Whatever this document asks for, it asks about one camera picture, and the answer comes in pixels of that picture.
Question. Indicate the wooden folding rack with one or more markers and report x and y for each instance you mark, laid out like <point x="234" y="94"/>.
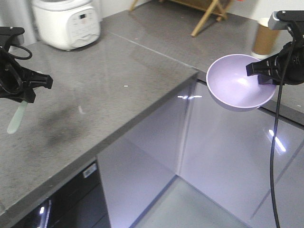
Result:
<point x="161" y="15"/>

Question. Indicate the grey cabinet door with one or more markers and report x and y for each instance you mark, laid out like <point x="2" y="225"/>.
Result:
<point x="137" y="167"/>

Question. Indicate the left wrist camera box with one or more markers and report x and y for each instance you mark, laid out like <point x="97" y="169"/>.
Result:
<point x="7" y="34"/>

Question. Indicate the pale green plastic spoon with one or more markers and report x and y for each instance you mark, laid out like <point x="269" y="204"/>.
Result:
<point x="17" y="118"/>

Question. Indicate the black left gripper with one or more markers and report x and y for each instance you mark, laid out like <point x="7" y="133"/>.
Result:
<point x="16" y="82"/>

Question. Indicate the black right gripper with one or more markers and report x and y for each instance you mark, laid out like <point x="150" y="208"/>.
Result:
<point x="288" y="64"/>

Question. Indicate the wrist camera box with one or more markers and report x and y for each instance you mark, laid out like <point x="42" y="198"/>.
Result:
<point x="7" y="34"/>
<point x="279" y="20"/>

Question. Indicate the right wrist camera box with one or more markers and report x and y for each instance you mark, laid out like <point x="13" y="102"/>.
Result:
<point x="279" y="20"/>

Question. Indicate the lilac plastic bowl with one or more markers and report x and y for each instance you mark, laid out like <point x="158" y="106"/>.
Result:
<point x="232" y="89"/>

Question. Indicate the brown paper cup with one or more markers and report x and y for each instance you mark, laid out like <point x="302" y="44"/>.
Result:
<point x="265" y="39"/>

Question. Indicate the black drawer appliance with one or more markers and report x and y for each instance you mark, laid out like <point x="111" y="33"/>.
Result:
<point x="80" y="203"/>

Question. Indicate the white rice cooker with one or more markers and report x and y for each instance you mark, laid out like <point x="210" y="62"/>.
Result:
<point x="66" y="24"/>

